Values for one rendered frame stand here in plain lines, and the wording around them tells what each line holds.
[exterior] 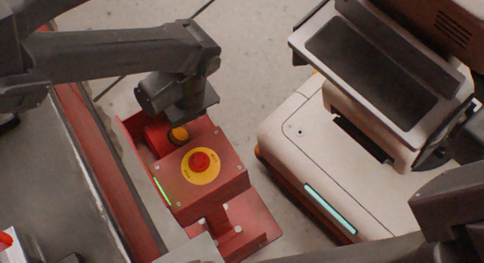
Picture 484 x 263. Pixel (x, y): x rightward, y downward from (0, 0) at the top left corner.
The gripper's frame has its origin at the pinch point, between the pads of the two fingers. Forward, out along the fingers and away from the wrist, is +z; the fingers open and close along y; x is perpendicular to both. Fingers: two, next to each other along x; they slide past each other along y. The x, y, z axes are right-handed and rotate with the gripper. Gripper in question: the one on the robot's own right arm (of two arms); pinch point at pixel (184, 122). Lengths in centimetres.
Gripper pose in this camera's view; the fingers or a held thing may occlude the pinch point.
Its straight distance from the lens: 115.1
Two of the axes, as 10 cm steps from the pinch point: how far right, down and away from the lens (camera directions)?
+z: -1.4, 4.8, 8.7
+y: -8.4, 4.1, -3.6
